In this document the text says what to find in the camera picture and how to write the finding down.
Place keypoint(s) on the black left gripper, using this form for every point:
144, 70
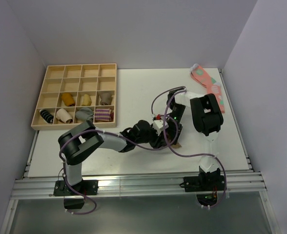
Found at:
158, 139

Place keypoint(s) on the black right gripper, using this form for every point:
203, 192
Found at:
177, 133

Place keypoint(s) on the brown argyle sock pair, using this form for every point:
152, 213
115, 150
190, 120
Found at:
174, 144

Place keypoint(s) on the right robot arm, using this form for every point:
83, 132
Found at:
207, 120

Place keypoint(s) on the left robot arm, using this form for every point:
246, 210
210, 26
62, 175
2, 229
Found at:
79, 143

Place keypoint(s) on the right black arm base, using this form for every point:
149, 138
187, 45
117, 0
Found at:
204, 182

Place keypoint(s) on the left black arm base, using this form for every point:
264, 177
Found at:
85, 187

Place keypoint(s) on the purple striped rolled sock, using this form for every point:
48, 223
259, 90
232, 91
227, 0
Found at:
103, 115

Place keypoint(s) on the pink patterned sock pair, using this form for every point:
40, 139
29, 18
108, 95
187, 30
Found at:
199, 74

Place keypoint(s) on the grey beige rolled sock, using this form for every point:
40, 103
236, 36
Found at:
105, 98

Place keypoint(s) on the grey blue rolled sock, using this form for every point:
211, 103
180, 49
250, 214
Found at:
84, 114

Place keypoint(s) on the pale yellow rolled sock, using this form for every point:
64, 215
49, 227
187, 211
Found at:
86, 101

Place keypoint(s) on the wooden compartment tray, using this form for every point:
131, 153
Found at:
76, 79

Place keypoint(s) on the mustard rolled sock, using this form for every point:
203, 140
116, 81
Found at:
68, 99

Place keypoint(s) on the cream rolled sock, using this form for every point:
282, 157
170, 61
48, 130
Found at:
63, 116

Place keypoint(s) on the black white striped rolled sock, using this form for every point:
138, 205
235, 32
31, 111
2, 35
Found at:
46, 116

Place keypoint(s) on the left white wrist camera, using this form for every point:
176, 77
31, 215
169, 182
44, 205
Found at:
159, 124

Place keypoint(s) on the aluminium rail frame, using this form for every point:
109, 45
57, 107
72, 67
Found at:
134, 198

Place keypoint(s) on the black box under rail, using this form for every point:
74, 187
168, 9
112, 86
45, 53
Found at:
73, 203

